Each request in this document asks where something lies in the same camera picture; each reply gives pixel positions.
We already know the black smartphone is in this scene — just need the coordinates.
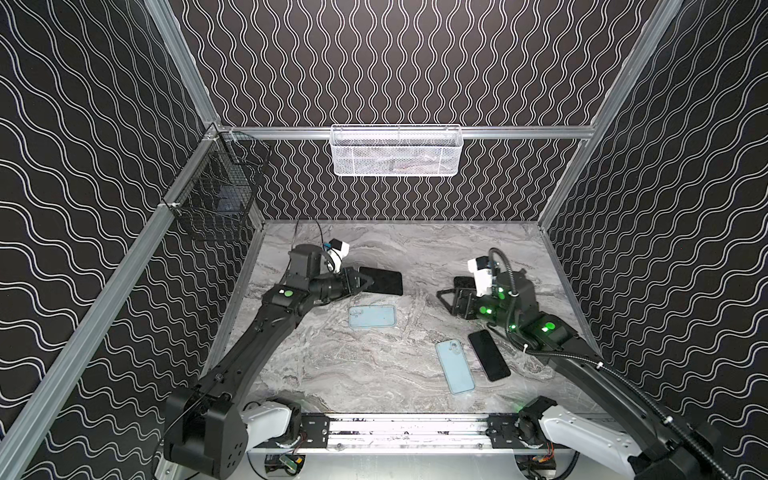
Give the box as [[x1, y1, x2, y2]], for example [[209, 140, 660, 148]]
[[360, 267, 404, 296], [468, 330, 511, 382]]

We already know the light blue phone case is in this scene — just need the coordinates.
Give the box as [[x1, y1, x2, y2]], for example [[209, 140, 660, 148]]
[[435, 340, 475, 395], [348, 305, 396, 329]]

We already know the black phone case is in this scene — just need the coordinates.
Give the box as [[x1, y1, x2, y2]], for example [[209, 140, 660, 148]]
[[453, 276, 475, 290]]

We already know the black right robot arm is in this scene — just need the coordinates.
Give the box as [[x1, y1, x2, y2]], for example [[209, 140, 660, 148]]
[[436, 271, 730, 479]]

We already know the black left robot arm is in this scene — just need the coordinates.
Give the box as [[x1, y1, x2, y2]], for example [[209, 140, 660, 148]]
[[158, 244, 375, 479]]

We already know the aluminium back crossbar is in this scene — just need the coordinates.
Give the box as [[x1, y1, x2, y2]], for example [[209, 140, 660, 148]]
[[222, 125, 596, 141]]

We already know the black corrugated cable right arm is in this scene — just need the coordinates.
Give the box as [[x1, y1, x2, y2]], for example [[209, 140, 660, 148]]
[[488, 247, 736, 480]]

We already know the white wire mesh basket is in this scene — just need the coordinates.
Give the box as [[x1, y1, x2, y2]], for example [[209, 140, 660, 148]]
[[329, 135, 464, 177]]

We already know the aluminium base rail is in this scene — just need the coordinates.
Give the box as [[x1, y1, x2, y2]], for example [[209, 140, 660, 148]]
[[161, 411, 655, 457]]

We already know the black wire mesh basket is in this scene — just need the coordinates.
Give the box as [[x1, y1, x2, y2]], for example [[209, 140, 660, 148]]
[[169, 130, 272, 243]]

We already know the aluminium corner post right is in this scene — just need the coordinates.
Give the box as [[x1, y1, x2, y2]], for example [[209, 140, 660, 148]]
[[538, 0, 683, 233]]

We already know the aluminium corner post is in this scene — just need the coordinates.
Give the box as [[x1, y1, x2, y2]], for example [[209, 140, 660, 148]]
[[145, 0, 221, 126], [538, 0, 683, 233]]

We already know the aluminium left side rail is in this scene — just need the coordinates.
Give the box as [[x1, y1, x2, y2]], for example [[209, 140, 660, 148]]
[[1, 124, 219, 479]]

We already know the aluminium corner post left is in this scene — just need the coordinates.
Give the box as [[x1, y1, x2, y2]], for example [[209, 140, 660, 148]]
[[145, 0, 221, 126]]

